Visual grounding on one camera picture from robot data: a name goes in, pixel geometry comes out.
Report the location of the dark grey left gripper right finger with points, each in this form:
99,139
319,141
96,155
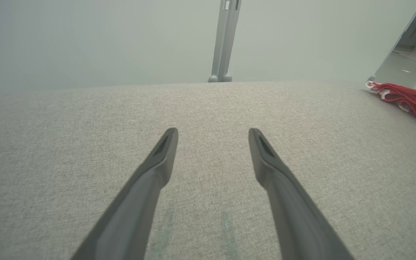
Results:
294,216

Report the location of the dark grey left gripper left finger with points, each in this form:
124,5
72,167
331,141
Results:
132,216

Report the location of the red jersey with white sleeves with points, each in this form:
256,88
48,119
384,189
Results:
414,101

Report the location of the grey partition post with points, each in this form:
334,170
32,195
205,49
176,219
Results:
217,61
229,61

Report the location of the grey partition end frame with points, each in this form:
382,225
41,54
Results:
403,36

